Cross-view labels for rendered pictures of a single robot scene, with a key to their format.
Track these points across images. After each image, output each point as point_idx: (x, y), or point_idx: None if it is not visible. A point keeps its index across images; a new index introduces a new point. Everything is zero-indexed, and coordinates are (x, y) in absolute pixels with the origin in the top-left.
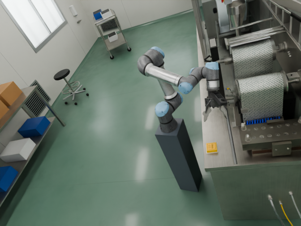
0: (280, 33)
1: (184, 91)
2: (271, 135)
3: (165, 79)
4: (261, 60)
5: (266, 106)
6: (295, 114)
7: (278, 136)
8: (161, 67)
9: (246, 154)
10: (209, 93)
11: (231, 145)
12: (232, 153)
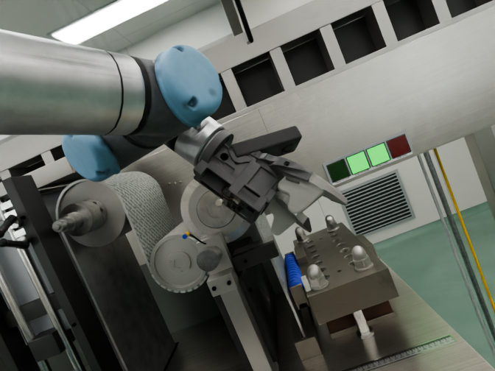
0: None
1: (211, 79)
2: (342, 249)
3: (9, 43)
4: (154, 197)
5: (269, 232)
6: (274, 269)
7: (345, 242)
8: None
9: (399, 327)
10: (221, 166)
11: (370, 369)
12: (406, 358)
